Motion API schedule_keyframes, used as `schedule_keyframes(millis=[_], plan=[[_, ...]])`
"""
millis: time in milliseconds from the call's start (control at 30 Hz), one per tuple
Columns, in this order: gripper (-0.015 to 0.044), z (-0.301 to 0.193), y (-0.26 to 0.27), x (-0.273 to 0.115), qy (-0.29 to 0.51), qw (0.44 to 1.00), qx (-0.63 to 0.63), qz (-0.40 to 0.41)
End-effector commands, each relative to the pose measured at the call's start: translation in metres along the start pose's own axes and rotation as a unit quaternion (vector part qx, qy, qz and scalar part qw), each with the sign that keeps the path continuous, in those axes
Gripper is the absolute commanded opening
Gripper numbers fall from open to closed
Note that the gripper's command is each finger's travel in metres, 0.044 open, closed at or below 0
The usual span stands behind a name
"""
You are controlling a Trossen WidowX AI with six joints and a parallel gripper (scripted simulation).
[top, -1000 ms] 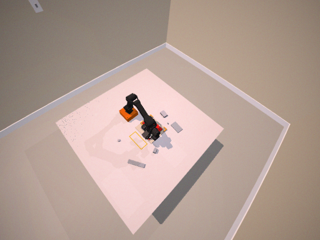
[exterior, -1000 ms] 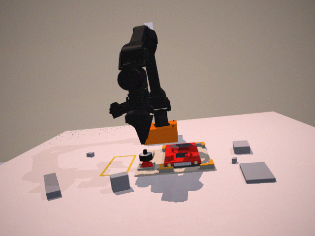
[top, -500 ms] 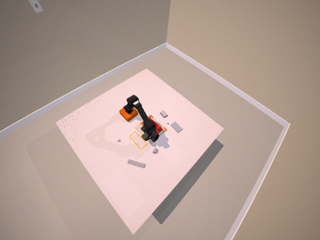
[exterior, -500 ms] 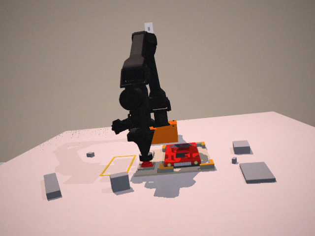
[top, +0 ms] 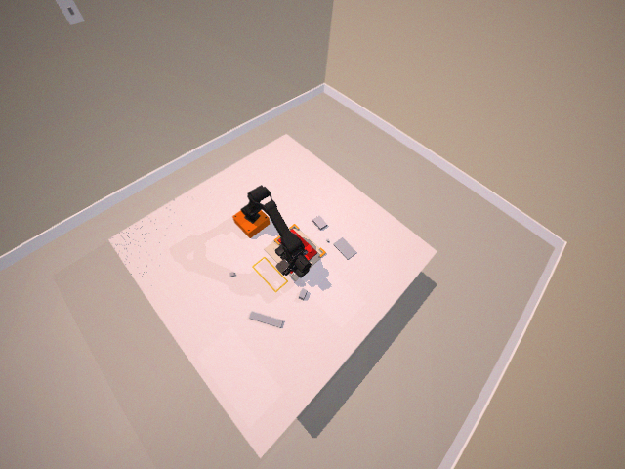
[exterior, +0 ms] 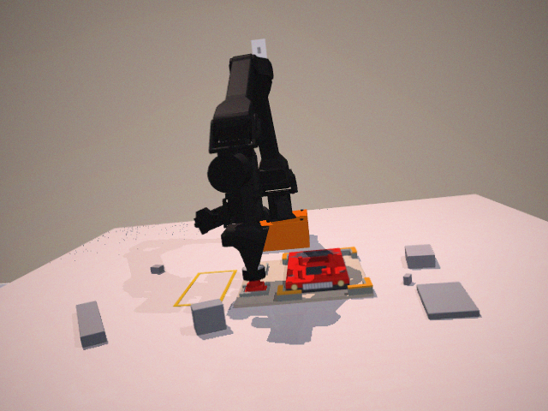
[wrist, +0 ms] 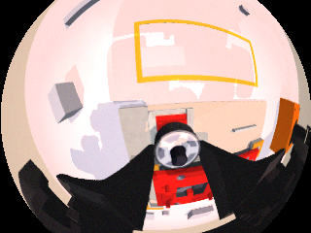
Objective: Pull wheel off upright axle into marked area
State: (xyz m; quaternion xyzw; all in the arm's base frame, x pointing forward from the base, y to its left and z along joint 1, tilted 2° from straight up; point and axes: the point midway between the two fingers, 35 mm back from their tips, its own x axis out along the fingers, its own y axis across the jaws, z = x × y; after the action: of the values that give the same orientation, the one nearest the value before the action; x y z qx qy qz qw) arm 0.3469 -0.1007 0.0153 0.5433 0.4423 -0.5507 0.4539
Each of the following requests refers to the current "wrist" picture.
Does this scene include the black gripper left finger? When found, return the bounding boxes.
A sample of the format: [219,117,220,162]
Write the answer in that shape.
[56,145,156,230]

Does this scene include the yellow rectangular outline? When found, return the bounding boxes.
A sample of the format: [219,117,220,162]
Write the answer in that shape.
[133,19,258,86]

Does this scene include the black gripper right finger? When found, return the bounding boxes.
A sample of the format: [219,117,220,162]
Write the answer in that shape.
[199,140,287,220]

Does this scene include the black wheel with grey hub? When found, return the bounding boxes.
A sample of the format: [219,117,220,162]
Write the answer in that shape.
[155,121,201,170]

